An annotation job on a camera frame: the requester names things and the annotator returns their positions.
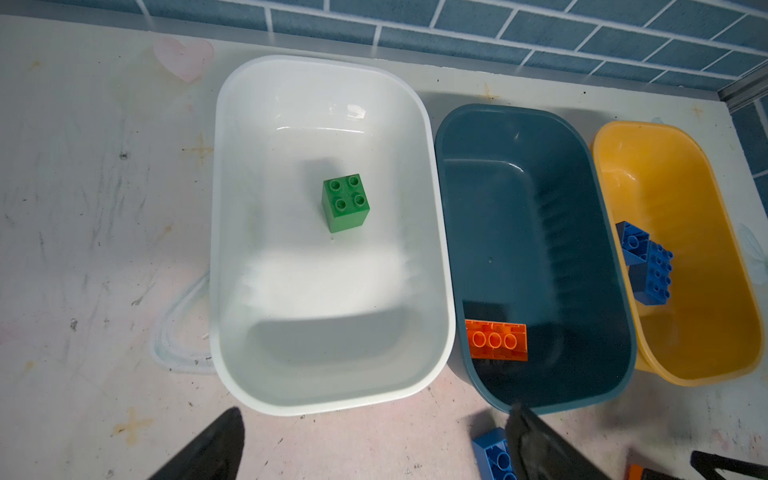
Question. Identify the small blue brick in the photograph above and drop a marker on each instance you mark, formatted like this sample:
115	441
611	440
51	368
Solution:
634	243

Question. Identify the blue long brick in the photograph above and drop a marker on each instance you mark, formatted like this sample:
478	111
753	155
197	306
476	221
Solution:
650	280

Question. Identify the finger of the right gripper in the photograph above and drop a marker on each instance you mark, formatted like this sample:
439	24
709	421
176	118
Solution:
709	466

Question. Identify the orange brick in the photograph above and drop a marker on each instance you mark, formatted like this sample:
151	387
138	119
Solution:
497	340
637	472

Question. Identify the dark teal plastic bin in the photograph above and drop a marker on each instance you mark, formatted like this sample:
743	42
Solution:
530	242

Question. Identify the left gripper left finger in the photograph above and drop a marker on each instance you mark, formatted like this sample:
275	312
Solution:
216	453

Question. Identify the yellow plastic bin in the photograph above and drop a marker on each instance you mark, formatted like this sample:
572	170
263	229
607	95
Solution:
658	178

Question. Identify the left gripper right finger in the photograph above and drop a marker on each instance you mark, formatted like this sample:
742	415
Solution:
539	452

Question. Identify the green square brick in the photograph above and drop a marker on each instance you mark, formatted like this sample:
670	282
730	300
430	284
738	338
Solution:
345	203

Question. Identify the white plastic bin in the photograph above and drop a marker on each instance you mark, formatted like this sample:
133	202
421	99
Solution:
303	320

